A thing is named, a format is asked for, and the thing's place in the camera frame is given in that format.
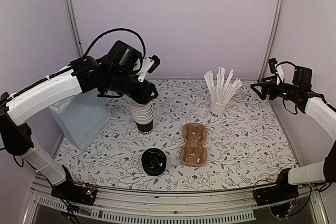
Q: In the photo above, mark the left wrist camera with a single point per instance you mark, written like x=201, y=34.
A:
x=148, y=65

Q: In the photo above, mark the stack of black lids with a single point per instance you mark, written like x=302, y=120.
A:
x=153, y=161

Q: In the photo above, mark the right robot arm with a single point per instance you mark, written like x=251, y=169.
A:
x=310, y=103

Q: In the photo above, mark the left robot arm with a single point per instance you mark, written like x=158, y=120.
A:
x=122, y=70

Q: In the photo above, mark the white paper bag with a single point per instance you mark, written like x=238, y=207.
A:
x=81, y=118

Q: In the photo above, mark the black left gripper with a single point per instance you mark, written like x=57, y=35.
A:
x=143, y=96

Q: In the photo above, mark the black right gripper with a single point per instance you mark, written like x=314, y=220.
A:
x=271, y=84

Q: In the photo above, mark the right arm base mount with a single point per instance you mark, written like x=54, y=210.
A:
x=274, y=194

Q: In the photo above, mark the aluminium frame post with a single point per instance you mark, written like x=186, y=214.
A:
x=272, y=37
x=73, y=27

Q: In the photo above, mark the front aluminium rail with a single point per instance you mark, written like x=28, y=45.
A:
x=113, y=205

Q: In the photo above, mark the stack of paper cups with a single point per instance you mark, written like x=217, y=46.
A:
x=143, y=116

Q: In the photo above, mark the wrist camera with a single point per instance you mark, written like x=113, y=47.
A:
x=148, y=65
x=276, y=69

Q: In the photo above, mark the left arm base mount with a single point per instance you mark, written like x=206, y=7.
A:
x=83, y=194

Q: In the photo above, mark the right aluminium frame post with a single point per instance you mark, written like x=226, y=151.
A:
x=272, y=37

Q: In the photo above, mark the floral tablecloth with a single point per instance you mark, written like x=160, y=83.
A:
x=246, y=146

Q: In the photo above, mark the white cup holding straws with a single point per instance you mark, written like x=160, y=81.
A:
x=217, y=109

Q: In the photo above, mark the bundle of white wrapped straws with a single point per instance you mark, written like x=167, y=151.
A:
x=222, y=88

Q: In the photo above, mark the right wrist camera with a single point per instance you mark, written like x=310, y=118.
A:
x=276, y=69

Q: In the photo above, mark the left aluminium frame post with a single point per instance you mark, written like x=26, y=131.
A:
x=73, y=27

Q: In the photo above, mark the brown cardboard cup carrier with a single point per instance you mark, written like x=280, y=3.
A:
x=193, y=152

